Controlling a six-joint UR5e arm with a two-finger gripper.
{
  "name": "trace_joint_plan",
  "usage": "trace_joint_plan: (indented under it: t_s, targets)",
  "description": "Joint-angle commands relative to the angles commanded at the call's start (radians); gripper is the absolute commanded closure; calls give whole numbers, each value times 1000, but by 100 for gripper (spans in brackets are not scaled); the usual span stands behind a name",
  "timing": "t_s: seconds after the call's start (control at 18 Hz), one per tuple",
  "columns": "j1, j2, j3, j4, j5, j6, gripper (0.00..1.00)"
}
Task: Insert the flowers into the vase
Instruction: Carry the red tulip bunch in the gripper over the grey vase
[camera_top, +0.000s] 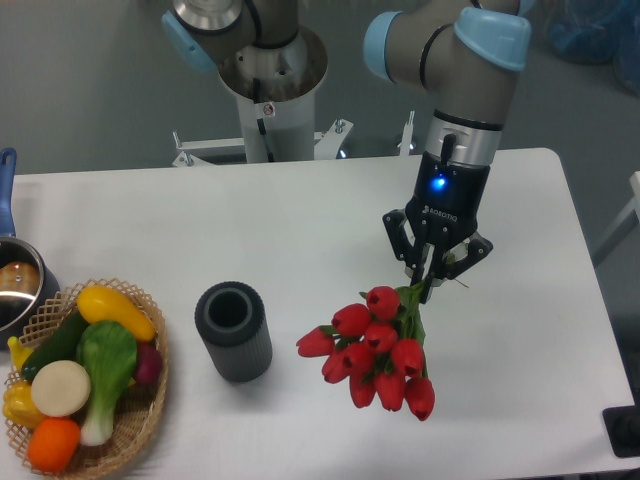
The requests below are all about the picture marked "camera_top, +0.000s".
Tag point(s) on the orange fruit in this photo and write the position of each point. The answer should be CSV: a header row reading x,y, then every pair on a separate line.
x,y
53,444

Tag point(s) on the black device at table edge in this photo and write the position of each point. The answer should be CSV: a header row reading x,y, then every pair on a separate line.
x,y
622,426

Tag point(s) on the white furniture leg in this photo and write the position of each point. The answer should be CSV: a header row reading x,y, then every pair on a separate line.
x,y
620,227

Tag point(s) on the blue plastic bag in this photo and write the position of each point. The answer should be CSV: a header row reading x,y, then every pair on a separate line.
x,y
596,32

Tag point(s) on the red tulip bouquet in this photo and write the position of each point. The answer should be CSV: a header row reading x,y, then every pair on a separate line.
x,y
378,347

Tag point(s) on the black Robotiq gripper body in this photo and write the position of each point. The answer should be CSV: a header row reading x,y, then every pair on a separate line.
x,y
443,208

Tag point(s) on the dark grey ribbed vase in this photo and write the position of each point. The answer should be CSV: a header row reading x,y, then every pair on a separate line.
x,y
230,318

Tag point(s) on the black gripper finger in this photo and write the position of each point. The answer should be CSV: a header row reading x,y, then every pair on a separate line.
x,y
465,255
410,252

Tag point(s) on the yellow bell pepper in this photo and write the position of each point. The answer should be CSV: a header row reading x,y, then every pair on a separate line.
x,y
19,407

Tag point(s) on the dark green cucumber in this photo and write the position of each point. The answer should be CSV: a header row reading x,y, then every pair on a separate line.
x,y
61,344

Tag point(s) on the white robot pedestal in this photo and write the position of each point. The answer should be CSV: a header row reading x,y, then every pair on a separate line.
x,y
274,90

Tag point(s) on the woven wicker basket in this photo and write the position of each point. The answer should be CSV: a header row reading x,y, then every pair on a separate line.
x,y
137,413

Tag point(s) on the beige round bun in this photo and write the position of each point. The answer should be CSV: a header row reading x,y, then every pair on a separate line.
x,y
61,388

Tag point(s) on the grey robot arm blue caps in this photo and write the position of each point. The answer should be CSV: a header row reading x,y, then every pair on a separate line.
x,y
469,54

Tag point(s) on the green bok choy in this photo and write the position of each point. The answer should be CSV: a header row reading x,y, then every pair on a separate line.
x,y
108,353

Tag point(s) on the yellow squash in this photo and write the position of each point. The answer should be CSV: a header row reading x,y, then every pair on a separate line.
x,y
98,303

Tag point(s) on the blue handled saucepan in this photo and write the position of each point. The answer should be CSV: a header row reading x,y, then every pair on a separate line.
x,y
26,281

